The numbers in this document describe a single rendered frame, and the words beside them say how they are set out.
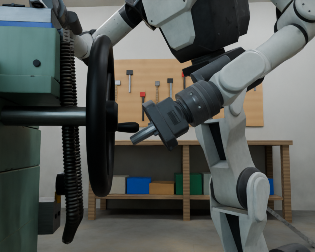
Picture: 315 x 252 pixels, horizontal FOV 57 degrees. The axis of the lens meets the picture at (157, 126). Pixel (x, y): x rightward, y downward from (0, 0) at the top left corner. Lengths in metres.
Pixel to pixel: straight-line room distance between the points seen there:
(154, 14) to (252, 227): 0.75
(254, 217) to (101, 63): 0.75
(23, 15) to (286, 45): 0.55
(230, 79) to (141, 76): 3.29
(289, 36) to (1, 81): 0.60
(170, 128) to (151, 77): 3.27
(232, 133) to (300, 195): 3.23
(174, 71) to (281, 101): 1.42
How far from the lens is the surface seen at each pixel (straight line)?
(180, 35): 0.95
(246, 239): 1.05
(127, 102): 3.86
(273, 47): 0.74
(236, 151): 1.00
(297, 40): 0.77
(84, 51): 1.16
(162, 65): 3.92
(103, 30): 1.21
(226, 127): 0.94
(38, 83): 0.51
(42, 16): 0.58
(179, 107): 0.64
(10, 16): 0.60
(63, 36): 0.58
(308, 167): 4.15
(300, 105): 4.15
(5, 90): 0.53
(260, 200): 1.02
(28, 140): 0.70
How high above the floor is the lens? 0.75
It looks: 5 degrees up
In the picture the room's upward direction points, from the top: straight up
